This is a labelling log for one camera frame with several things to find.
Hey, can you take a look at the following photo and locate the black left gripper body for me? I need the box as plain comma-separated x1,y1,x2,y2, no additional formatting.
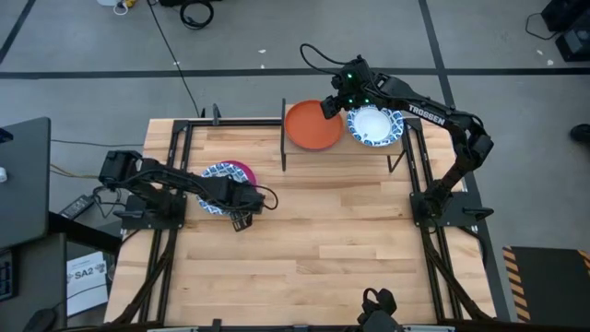
216,177,266,214

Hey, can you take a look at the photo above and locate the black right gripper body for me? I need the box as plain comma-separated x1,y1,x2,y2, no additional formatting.
331,55,386,108

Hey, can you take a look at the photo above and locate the pink plate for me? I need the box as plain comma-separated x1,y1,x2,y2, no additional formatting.
219,160,257,186

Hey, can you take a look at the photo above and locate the orange plate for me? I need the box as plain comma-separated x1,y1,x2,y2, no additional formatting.
284,100,346,152

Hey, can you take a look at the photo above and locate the blue patterned paper bowl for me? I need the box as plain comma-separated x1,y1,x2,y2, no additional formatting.
196,161,250,217
346,105,406,148

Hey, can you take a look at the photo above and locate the raised wooden shelf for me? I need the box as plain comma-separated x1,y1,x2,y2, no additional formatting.
279,98,409,175

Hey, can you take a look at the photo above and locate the black power adapter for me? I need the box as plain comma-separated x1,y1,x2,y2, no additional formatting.
58,195,97,220

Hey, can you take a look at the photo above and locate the white printed paper sheet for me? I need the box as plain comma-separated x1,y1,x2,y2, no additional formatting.
66,251,110,318

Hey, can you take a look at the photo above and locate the black equipment case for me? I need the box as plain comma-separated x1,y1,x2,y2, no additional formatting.
541,0,590,64

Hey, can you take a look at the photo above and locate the person's shoe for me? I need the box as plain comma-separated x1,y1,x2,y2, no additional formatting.
570,123,590,143

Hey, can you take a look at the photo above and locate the white power strip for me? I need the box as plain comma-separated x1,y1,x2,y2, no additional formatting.
96,0,137,16

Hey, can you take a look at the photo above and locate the black keyboard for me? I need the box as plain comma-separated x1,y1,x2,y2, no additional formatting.
0,248,19,301

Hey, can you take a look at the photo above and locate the hazard striped black platform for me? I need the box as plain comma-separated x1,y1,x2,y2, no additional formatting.
501,245,590,324

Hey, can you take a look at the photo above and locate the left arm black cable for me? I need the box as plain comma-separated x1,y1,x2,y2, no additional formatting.
253,184,279,212

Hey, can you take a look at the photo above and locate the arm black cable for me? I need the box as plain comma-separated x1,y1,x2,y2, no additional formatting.
253,184,279,212
299,42,356,77

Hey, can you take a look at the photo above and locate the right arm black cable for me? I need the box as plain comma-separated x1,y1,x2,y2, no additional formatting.
299,42,356,77

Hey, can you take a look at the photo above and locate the long black floor cable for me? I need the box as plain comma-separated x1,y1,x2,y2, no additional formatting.
147,0,205,119

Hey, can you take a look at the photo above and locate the coiled black cable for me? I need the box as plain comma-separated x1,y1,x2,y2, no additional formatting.
179,0,216,30

